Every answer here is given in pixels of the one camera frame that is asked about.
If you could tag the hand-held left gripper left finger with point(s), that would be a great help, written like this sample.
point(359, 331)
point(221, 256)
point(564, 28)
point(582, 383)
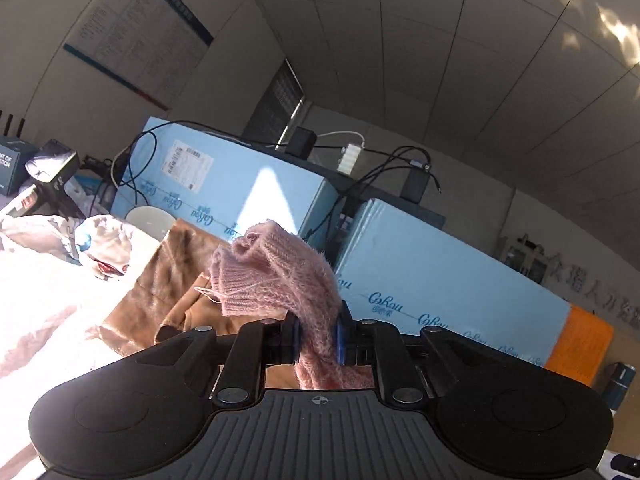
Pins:
point(290, 342)

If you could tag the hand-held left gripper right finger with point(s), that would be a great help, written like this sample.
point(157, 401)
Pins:
point(342, 342)

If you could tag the pink knitted sweater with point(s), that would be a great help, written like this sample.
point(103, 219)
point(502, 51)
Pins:
point(280, 270)

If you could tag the large light blue carton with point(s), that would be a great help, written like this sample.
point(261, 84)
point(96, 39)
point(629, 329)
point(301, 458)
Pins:
point(440, 280)

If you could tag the brown fuzzy garment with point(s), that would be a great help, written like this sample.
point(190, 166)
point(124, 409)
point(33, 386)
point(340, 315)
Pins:
point(165, 280)

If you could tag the tall black power adapter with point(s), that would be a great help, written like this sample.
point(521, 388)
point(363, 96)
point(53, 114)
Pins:
point(414, 184)

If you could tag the light blue carton with label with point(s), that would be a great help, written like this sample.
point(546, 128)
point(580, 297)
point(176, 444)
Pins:
point(220, 180)

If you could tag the white round bowl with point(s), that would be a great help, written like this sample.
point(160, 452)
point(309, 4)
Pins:
point(150, 222)

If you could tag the white power adapter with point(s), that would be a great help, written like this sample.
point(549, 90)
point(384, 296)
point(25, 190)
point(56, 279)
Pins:
point(351, 157)

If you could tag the small black power adapter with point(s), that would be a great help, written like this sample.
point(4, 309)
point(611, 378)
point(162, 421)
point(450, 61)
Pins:
point(301, 142)

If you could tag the glass door cabinet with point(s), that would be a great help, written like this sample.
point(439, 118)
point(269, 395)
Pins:
point(527, 260)

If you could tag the white printed jacket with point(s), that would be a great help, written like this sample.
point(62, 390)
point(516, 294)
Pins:
point(100, 242)

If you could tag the dark window blind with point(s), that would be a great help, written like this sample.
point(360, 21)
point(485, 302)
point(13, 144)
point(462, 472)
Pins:
point(280, 105)

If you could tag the orange printed box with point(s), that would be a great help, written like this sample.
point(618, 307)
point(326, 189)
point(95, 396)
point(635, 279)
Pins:
point(580, 345)

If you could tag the white blanket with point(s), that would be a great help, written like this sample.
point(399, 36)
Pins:
point(45, 310)

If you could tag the dark blue thermos bottle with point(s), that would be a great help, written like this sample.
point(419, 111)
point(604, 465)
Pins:
point(619, 385)

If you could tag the dark blue box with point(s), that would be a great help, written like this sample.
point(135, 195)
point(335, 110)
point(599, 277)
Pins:
point(12, 162)

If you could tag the black camera flash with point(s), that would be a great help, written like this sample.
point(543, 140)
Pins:
point(52, 165)

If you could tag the wall poster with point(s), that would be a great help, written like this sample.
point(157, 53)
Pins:
point(142, 30)

